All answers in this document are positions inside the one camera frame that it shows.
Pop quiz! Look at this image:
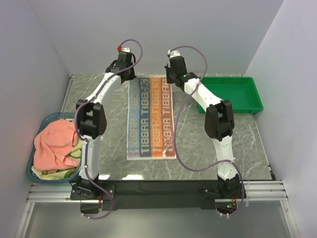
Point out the green plastic tray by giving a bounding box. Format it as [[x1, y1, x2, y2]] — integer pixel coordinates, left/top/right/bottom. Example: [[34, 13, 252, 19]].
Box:
[[202, 76, 264, 114]]

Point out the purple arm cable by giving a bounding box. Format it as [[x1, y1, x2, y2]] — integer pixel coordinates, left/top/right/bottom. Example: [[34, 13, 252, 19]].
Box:
[[74, 39, 143, 220], [167, 45, 246, 217]]

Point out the teal plastic basket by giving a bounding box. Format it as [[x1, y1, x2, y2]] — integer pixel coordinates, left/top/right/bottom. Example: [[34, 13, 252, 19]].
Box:
[[26, 112, 80, 185]]

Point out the aluminium mounting rail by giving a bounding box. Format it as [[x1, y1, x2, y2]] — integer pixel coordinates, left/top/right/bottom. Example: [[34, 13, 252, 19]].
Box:
[[27, 180, 288, 203]]

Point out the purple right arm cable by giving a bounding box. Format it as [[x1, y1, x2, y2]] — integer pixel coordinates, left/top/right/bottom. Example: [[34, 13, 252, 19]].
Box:
[[167, 45, 246, 217]]

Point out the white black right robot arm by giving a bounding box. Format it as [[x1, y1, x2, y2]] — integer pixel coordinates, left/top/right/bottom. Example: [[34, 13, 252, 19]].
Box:
[[165, 51, 246, 199]]

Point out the yellow green patterned towel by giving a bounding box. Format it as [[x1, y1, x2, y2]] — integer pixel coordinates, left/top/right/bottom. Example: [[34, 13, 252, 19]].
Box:
[[31, 140, 82, 180]]

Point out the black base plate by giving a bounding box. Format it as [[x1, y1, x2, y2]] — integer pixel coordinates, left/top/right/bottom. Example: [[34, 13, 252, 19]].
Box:
[[70, 180, 246, 213]]

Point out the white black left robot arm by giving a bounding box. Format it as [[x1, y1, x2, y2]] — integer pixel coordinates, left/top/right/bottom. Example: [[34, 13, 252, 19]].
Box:
[[71, 48, 136, 200]]

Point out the colourful striped rabbit towel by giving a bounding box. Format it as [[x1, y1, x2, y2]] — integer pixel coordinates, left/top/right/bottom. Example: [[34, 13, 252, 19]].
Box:
[[127, 75, 176, 161]]

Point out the salmon pink towel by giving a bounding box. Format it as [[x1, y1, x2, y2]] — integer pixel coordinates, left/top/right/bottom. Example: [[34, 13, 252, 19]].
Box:
[[33, 119, 79, 173]]

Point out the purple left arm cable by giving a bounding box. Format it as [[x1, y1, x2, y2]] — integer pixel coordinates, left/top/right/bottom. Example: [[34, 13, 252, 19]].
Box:
[[74, 39, 143, 220]]

